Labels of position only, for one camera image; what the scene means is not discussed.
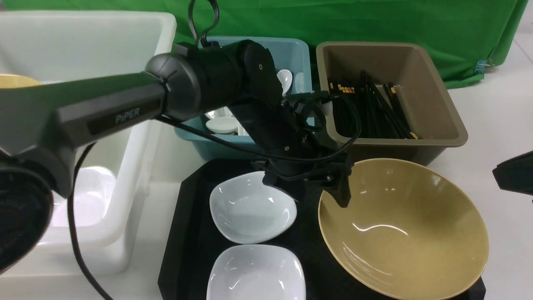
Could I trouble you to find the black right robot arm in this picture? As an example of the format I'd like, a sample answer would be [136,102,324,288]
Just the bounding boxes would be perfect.
[492,151,533,196]

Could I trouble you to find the black plastic serving tray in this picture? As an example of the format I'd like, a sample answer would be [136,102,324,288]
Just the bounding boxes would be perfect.
[158,160,487,300]

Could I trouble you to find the pile of black chopsticks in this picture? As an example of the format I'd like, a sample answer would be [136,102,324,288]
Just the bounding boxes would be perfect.
[328,70,420,139]

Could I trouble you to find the blue binder clip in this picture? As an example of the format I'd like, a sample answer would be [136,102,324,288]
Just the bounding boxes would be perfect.
[474,59,495,75]

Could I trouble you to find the teal plastic bin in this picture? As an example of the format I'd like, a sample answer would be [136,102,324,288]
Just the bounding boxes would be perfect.
[175,36,312,161]

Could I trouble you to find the pile of white soup spoons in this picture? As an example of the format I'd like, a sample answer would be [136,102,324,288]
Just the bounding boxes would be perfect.
[205,70,305,136]

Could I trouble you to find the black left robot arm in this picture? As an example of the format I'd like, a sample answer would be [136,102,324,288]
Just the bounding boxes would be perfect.
[1,40,358,273]

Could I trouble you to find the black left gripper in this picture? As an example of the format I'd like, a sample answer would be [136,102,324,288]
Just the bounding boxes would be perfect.
[227,94,354,208]

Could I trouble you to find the white dish in tub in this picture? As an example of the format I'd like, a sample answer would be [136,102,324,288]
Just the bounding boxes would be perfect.
[74,166,117,227]

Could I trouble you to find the green cloth backdrop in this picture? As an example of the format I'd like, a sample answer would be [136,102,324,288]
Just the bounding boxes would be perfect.
[2,0,528,90]

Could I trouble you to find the brown plastic bin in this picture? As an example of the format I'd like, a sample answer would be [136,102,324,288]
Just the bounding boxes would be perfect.
[316,41,468,165]

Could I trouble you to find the stacked tan bowls in tub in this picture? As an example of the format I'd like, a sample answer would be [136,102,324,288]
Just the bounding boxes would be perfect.
[0,74,42,89]

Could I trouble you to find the large tan noodle bowl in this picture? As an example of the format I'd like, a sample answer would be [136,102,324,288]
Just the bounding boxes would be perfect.
[318,159,489,300]

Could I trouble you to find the large white plastic tub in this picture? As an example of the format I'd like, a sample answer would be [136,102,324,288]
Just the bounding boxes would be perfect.
[0,11,177,275]

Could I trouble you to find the white square dish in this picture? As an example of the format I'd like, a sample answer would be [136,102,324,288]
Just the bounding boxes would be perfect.
[206,244,306,300]
[209,171,297,244]

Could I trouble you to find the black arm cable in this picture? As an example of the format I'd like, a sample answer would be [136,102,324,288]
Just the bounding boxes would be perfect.
[67,0,363,300]

